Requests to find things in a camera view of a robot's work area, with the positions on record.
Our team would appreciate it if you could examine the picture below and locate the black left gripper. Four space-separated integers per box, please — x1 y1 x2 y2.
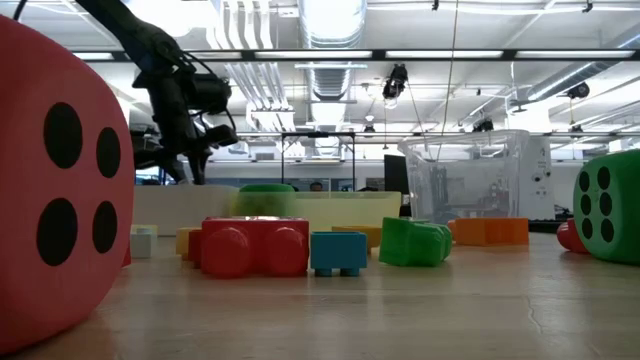
132 64 240 186

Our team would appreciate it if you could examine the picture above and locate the yellow toy block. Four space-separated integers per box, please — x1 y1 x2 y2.
175 227 202 261
130 223 159 239

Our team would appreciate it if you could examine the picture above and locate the small red toy block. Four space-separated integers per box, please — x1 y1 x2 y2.
187 228 204 264

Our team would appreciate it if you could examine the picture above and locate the whitish toy block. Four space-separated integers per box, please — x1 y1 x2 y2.
129 227 154 260

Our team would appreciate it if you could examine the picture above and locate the red foam die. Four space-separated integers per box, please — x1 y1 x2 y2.
0 14 136 357

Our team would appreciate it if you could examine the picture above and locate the green two-stud brick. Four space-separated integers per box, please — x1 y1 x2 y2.
378 216 454 268

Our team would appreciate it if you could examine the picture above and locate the clear plastic bin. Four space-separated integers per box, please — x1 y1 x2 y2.
398 129 531 225

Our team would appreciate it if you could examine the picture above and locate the orange wedge block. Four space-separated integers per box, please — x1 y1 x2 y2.
447 217 530 247

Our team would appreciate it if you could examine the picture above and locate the green foam die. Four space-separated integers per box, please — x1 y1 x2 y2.
232 182 297 219
572 148 640 266

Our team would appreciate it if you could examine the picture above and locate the yellow translucent bin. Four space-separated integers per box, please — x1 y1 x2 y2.
229 191 403 234

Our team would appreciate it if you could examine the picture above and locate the blue toy block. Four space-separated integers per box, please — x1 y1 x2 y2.
309 231 369 279

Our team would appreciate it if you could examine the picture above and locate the orange studded brick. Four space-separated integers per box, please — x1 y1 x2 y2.
330 224 384 250

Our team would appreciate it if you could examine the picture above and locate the black monitor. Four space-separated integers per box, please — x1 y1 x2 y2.
383 153 410 196

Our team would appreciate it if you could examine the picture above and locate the white tall machine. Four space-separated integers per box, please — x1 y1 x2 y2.
517 135 556 221

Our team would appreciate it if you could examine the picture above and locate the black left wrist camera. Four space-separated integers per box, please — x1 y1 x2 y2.
192 74 234 115

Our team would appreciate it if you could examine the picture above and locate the black background frame stand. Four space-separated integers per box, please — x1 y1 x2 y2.
279 130 357 194

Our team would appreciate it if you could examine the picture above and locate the silver ceiling air duct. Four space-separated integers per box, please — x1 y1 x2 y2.
297 0 369 101

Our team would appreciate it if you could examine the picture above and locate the black hanging camera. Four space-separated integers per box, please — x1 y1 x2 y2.
381 63 410 101

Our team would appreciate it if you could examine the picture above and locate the thin hanging wire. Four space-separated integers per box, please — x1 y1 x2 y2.
437 0 460 164

